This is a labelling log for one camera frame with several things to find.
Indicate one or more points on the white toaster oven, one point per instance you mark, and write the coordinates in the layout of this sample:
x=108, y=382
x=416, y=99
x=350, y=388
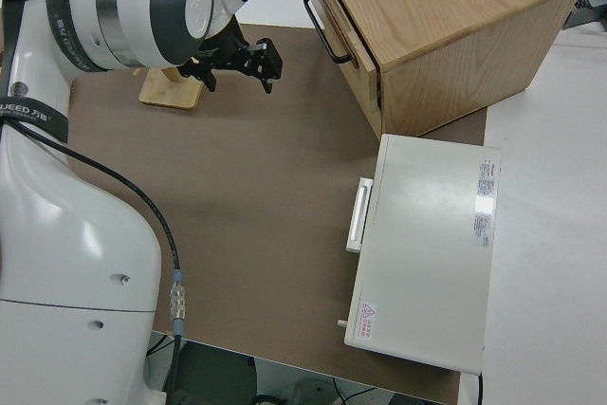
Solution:
x=427, y=253

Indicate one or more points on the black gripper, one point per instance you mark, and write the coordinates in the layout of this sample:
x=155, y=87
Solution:
x=232, y=56

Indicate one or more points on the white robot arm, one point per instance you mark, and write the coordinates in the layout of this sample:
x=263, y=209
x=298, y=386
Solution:
x=71, y=234

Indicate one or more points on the wooden mug tree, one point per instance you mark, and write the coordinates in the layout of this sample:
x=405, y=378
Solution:
x=171, y=91

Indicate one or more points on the wooden drawer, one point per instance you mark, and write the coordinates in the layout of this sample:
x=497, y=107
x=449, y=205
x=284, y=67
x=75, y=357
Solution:
x=358, y=51

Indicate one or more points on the brown table mat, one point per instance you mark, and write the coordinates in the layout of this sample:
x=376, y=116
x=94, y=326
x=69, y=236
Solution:
x=246, y=196

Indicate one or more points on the light wooden cabinet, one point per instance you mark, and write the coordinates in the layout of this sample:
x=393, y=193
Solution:
x=450, y=6

